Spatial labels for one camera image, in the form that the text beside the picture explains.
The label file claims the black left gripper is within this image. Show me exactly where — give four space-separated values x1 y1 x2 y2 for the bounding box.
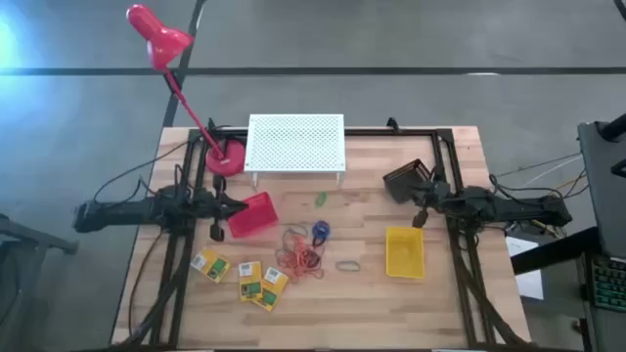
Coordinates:
193 175 249 242

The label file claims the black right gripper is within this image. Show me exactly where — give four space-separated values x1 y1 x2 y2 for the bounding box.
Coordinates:
413 178 450 229

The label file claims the black plastic basket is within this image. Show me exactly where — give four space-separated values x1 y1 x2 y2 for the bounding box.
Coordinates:
381 158 432 204

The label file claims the red plastic basket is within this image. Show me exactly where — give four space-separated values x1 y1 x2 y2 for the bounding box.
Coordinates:
227 191 280 240

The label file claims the grey-blue rubber band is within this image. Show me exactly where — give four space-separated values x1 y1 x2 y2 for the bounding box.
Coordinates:
280 222 310 242

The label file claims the yellow plastic basket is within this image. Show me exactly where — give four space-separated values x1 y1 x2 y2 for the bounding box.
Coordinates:
384 225 425 281

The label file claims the yellow crayon box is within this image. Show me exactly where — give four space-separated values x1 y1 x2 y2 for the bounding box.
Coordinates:
189 249 232 285
251 266 291 313
238 260 264 303

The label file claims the purple coil keychain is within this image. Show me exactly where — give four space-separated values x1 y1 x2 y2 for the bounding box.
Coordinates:
311 219 333 241

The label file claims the black desk beam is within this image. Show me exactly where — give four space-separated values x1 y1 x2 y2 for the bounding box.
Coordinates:
511 226 604 276

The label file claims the red desk lamp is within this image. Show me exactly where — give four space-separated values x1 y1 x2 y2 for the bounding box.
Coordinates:
125 3 247 178

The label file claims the pile of rubber bands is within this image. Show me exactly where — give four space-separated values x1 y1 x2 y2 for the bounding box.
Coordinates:
275 233 327 285

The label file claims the white perforated metal shelf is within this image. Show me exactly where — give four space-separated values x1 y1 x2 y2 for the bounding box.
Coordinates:
243 113 347 190

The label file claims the orange rubber band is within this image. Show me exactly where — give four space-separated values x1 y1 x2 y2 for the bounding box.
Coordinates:
283 243 319 275

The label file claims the white paper sheet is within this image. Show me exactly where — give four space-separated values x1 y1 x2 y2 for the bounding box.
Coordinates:
505 236 545 301

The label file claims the grey metal stand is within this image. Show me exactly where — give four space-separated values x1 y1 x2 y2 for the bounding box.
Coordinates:
0 213 80 352

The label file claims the black computer keyboard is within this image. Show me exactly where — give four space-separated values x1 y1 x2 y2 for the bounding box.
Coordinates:
589 253 626 314

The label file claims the black aluminium table frame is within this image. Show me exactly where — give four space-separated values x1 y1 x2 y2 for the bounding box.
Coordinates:
116 124 534 351

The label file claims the brown cable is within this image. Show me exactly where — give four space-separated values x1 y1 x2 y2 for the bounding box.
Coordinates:
127 229 165 338

